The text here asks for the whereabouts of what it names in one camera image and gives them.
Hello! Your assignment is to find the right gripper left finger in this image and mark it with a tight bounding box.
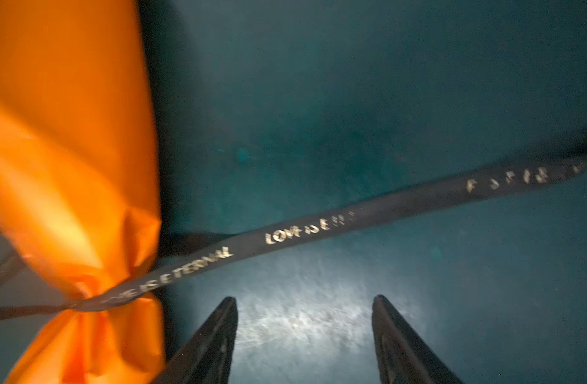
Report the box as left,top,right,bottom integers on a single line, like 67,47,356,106
152,297,238,384

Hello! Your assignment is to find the black printed ribbon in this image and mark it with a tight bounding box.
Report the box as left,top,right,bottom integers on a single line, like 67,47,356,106
0,149,587,321

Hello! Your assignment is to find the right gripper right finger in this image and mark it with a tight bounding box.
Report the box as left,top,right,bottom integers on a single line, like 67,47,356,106
372,295,461,384

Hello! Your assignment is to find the green table mat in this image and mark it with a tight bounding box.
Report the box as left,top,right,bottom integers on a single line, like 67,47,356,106
0,1,587,383

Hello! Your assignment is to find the orange wrapping paper sheet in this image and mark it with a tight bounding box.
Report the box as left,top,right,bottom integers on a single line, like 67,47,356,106
0,0,165,384

